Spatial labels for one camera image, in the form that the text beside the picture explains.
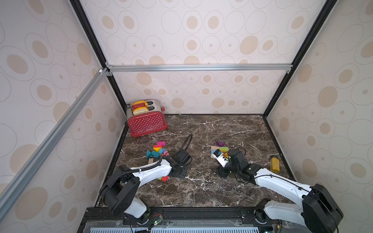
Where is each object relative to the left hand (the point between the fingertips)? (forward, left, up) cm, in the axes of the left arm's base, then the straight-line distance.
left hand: (185, 172), depth 86 cm
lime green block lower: (-3, +15, -1) cm, 15 cm away
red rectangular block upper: (+19, +20, -2) cm, 28 cm away
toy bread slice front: (+34, +31, +18) cm, 50 cm away
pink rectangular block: (+14, +13, -2) cm, 19 cm away
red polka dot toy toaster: (+33, +27, +14) cm, 44 cm away
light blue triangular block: (+16, +17, -1) cm, 23 cm away
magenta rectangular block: (+23, +17, -3) cm, 29 cm away
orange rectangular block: (+3, -20, +19) cm, 28 cm away
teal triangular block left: (+13, +25, 0) cm, 28 cm away
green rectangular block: (+5, -21, +20) cm, 29 cm away
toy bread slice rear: (+41, +31, +20) cm, 55 cm away
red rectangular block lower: (-3, +12, -2) cm, 13 cm away
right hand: (+1, -18, +5) cm, 18 cm away
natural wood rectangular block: (+20, -20, -4) cm, 28 cm away
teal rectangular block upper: (+13, +20, -1) cm, 24 cm away
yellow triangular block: (+16, +20, -1) cm, 26 cm away
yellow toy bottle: (+4, -54, +2) cm, 54 cm away
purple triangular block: (+22, -25, -2) cm, 33 cm away
